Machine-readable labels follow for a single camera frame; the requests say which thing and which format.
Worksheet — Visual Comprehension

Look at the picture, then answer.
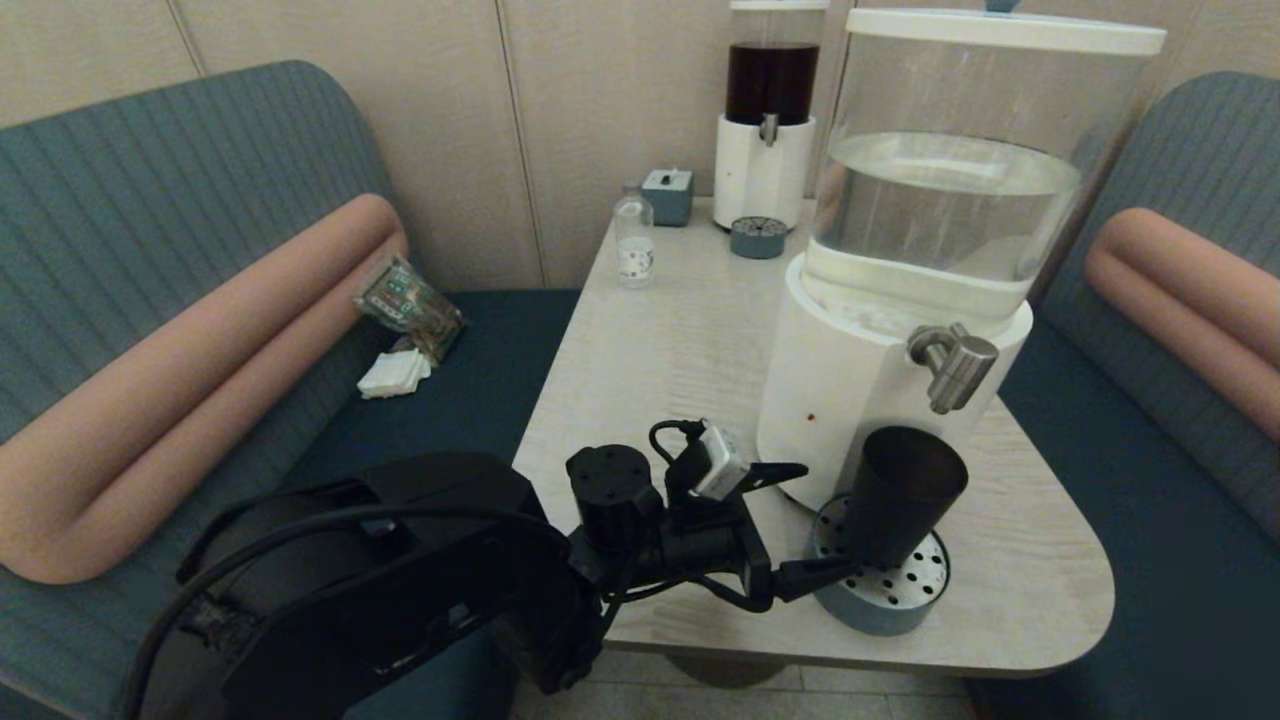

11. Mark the silver metal dispenser tap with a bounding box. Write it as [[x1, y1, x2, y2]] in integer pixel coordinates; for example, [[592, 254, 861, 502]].
[[907, 323, 1000, 415]]

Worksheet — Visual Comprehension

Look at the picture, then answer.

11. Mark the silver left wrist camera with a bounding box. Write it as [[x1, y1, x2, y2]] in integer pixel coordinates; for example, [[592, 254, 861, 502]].
[[690, 423, 752, 502]]

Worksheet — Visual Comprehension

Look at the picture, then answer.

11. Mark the dark smoky plastic cup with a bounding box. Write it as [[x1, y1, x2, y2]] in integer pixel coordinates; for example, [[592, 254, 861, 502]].
[[843, 426, 970, 571]]

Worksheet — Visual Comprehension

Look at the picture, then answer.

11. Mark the beige table pedestal base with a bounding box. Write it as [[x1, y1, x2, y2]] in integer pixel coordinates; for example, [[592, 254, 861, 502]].
[[665, 655, 791, 689]]

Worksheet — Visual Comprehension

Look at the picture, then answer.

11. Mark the large white clear water dispenser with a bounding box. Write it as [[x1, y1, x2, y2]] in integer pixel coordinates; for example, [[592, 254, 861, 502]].
[[755, 8, 1167, 513]]

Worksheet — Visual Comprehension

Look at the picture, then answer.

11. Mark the small white dark-drink dispenser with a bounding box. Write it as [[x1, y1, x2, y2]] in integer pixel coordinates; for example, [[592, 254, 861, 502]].
[[712, 0, 831, 233]]

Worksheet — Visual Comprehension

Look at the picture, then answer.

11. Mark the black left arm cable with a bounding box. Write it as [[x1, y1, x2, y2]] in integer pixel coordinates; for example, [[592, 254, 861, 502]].
[[118, 418, 776, 720]]

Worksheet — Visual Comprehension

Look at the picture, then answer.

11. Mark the teal tissue box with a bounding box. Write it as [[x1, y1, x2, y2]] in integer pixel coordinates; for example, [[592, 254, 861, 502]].
[[641, 168, 695, 228]]

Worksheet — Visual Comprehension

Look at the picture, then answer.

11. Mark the small blue-grey drip tray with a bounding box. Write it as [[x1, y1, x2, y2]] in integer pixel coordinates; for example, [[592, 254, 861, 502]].
[[729, 215, 789, 261]]

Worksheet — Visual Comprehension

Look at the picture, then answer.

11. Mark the large blue-grey perforated drip tray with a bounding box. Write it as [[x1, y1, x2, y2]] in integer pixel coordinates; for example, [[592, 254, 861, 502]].
[[805, 495, 951, 638]]

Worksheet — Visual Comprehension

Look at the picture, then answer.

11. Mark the white folded napkin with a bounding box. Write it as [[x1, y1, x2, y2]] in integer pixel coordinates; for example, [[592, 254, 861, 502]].
[[357, 348, 433, 401]]

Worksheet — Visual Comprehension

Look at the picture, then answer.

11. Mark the teal upholstered booth bench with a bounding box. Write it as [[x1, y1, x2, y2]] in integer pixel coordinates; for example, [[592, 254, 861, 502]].
[[965, 72, 1280, 720], [0, 60, 581, 720]]

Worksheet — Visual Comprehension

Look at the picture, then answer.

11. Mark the clear plastic bottle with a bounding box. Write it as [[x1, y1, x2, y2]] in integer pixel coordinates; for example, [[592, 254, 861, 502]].
[[613, 182, 656, 289]]

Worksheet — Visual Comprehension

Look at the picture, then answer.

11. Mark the green snack packet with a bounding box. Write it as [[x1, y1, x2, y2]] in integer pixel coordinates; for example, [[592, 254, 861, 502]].
[[353, 254, 468, 363]]

